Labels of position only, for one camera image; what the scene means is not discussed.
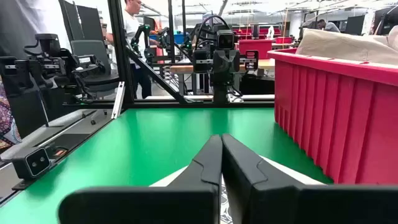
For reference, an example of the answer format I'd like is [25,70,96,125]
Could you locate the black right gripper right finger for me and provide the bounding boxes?
[221,133,398,224]

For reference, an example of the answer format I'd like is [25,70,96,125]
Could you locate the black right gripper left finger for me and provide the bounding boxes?
[58,134,223,224]

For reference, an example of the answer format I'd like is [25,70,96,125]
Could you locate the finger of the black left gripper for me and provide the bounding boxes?
[213,49,227,75]
[226,49,241,75]

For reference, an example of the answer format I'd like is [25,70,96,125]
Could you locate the khaki shorts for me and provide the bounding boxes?
[295,25,398,67]

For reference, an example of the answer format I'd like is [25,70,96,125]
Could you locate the red storage bin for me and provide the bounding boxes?
[238,39,274,60]

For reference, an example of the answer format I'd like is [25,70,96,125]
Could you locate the blue plastic bin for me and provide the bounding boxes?
[148,32,187,45]

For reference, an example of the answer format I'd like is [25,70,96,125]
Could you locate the red plastic laundry bin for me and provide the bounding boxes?
[267,48,398,187]

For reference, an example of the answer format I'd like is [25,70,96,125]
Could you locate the wooden workbench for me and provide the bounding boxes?
[169,58,276,75]

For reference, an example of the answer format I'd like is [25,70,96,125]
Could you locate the green table mat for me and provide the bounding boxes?
[0,107,335,224]

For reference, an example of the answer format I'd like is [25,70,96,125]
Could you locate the person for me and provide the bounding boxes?
[0,0,43,151]
[104,0,154,100]
[316,19,341,34]

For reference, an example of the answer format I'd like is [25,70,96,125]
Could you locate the silver aluminium bar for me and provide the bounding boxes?
[111,81,126,120]

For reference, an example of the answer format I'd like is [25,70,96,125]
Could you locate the grey office chair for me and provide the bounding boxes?
[70,39,121,97]

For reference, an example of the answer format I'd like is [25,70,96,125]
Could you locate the tall black panel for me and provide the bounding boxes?
[58,0,105,44]

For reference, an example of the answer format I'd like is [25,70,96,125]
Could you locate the dark computer monitor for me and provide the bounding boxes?
[344,14,365,35]

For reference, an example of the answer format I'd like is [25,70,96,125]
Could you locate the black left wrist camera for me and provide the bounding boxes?
[216,29,235,50]

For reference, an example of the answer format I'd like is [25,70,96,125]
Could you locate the black metal table frame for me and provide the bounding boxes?
[0,0,276,208]

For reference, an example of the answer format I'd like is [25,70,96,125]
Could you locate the small black camera box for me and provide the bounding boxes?
[11,146,52,181]

